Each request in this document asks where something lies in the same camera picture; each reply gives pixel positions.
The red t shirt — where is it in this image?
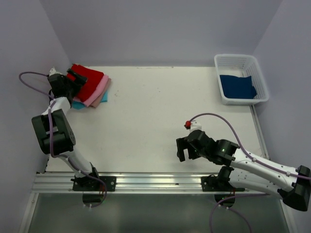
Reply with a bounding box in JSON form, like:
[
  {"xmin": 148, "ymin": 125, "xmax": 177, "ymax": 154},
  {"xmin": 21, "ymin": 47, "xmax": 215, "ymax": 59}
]
[{"xmin": 71, "ymin": 64, "xmax": 104, "ymax": 101}]

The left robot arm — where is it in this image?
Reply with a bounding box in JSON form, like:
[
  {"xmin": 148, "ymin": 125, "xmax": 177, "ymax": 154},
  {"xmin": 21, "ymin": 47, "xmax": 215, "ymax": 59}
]
[{"xmin": 32, "ymin": 68, "xmax": 99, "ymax": 184}]

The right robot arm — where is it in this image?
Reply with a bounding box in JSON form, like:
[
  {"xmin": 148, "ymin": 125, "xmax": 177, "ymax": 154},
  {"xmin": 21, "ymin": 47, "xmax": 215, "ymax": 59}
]
[{"xmin": 176, "ymin": 130, "xmax": 311, "ymax": 212}]

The pink folded t shirt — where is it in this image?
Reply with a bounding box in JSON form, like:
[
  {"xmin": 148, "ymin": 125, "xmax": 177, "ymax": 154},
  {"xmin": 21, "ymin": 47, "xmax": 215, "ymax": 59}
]
[{"xmin": 73, "ymin": 75, "xmax": 109, "ymax": 107}]

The teal folded t shirt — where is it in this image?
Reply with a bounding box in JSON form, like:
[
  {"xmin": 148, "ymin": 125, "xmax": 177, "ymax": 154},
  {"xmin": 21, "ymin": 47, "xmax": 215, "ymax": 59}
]
[{"xmin": 72, "ymin": 91, "xmax": 108, "ymax": 110}]

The beige folded t shirt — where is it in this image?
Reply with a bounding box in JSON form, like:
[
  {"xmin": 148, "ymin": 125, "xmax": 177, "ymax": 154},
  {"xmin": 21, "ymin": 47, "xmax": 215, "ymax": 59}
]
[{"xmin": 90, "ymin": 78, "xmax": 111, "ymax": 108}]

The blue t shirt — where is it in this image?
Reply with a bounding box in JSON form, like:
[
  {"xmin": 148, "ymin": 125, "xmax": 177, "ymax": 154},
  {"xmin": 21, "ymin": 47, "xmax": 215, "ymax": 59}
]
[{"xmin": 220, "ymin": 75, "xmax": 257, "ymax": 99}]

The white plastic basket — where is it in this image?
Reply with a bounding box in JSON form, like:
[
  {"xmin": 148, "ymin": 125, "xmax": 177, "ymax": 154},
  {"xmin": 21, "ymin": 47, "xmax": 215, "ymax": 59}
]
[{"xmin": 214, "ymin": 54, "xmax": 269, "ymax": 105}]

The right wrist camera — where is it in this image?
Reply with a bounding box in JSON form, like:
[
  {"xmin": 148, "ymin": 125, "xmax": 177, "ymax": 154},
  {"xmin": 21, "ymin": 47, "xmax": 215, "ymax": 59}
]
[{"xmin": 184, "ymin": 120, "xmax": 202, "ymax": 133}]

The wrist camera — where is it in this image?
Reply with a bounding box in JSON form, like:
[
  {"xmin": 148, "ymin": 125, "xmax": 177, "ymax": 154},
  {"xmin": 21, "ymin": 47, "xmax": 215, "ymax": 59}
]
[
  {"xmin": 184, "ymin": 120, "xmax": 202, "ymax": 133},
  {"xmin": 49, "ymin": 67, "xmax": 62, "ymax": 76}
]

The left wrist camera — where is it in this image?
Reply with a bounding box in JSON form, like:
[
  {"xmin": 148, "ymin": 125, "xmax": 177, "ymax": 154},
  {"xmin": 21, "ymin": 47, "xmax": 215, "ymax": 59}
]
[{"xmin": 49, "ymin": 67, "xmax": 62, "ymax": 76}]

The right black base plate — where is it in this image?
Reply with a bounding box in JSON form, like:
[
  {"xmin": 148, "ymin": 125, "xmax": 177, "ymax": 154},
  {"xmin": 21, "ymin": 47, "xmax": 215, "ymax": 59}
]
[{"xmin": 201, "ymin": 175, "xmax": 245, "ymax": 192}]

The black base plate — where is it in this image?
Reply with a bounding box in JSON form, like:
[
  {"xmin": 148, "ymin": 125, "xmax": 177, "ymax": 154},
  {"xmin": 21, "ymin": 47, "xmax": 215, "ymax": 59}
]
[
  {"xmin": 201, "ymin": 175, "xmax": 245, "ymax": 192},
  {"xmin": 71, "ymin": 176, "xmax": 117, "ymax": 192}
]

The aluminium mounting rail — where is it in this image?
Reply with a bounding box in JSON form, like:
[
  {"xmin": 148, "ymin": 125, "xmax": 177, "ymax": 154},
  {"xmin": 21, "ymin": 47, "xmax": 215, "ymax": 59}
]
[{"xmin": 31, "ymin": 171, "xmax": 287, "ymax": 195}]

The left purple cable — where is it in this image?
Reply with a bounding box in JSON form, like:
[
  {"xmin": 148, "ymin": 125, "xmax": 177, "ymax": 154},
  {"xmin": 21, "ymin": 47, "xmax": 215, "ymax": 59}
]
[{"xmin": 18, "ymin": 71, "xmax": 107, "ymax": 208}]

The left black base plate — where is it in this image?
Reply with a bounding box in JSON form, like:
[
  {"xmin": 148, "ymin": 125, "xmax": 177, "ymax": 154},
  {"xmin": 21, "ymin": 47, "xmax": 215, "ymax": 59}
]
[{"xmin": 71, "ymin": 176, "xmax": 117, "ymax": 192}]

